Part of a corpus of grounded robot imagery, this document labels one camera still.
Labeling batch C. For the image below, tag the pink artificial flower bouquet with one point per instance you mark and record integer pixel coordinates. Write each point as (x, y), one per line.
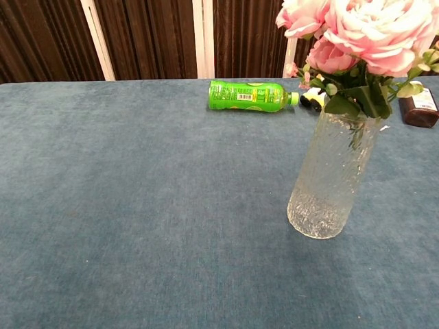
(370, 34)

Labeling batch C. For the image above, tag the blue carpeted table surface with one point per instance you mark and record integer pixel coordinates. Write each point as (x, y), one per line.
(137, 205)

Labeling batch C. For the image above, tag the transparent textured glass vase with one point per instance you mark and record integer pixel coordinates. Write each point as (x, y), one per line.
(326, 185)

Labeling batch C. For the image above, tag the green tea plastic bottle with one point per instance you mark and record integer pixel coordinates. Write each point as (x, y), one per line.
(247, 96)

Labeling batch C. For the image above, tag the black white penguin plush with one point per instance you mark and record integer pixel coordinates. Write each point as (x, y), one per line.
(312, 99)

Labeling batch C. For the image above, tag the dark brown curtain panel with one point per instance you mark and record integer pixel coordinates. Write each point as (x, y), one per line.
(44, 37)
(305, 48)
(250, 37)
(154, 37)

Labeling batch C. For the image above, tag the brown medicine bottle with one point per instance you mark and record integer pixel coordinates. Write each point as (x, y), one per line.
(416, 114)

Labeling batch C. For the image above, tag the white frame post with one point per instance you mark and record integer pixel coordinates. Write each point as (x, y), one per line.
(289, 51)
(99, 41)
(204, 39)

